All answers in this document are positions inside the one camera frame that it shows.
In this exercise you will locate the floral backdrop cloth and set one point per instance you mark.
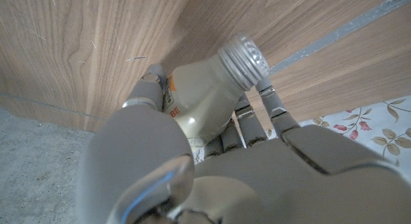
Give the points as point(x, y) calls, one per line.
point(369, 127)

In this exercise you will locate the beige bottle with silver cap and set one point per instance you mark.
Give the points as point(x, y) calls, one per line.
point(205, 95)

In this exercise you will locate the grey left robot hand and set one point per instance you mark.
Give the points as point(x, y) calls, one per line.
point(257, 176)

